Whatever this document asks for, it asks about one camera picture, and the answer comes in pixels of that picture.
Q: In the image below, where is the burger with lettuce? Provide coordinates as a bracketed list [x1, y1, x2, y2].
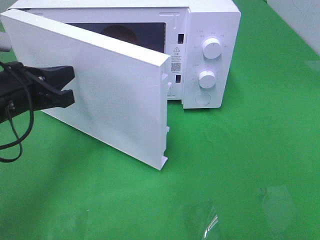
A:
[100, 24, 139, 45]

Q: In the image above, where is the white microwave oven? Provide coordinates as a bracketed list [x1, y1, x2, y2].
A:
[0, 0, 241, 109]

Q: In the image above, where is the lower white round knob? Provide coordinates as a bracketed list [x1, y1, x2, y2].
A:
[198, 70, 217, 89]

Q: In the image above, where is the clear tape patch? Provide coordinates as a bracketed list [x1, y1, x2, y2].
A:
[182, 200, 224, 240]
[257, 185, 296, 232]

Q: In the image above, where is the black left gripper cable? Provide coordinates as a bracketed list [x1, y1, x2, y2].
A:
[0, 61, 35, 163]

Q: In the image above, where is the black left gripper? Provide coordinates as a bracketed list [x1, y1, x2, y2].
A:
[0, 61, 75, 123]

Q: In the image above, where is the white round knob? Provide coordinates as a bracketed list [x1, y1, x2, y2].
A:
[202, 37, 222, 59]
[198, 70, 217, 89]

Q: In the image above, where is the round white door button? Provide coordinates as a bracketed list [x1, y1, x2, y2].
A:
[195, 93, 211, 106]

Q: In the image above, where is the upper white round knob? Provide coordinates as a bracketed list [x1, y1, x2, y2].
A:
[202, 37, 222, 59]

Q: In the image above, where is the white microwave door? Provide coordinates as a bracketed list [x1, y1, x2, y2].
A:
[1, 9, 170, 170]

